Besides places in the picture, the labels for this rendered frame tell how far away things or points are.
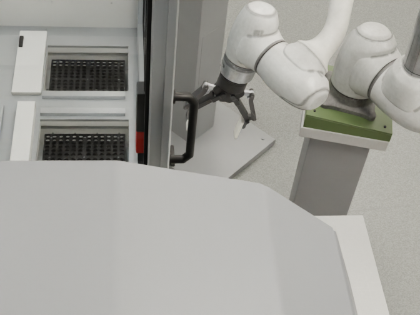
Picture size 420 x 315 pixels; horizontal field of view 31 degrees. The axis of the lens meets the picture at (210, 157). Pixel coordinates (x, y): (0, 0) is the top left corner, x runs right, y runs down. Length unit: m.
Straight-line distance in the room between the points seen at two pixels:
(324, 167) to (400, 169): 0.91
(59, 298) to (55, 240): 0.07
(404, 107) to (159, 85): 1.12
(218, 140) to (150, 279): 2.56
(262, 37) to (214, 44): 1.23
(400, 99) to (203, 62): 1.03
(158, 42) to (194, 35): 1.72
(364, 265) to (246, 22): 0.76
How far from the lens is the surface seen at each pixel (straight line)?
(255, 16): 1.78
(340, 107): 2.43
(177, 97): 1.33
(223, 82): 1.92
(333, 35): 1.80
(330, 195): 2.71
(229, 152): 3.30
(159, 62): 1.23
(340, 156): 2.56
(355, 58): 2.33
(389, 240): 3.19
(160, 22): 1.18
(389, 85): 2.26
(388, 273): 3.10
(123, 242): 0.82
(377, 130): 2.43
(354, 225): 2.20
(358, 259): 2.14
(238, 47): 1.82
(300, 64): 1.75
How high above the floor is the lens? 2.45
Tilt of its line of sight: 47 degrees down
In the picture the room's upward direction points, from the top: 7 degrees clockwise
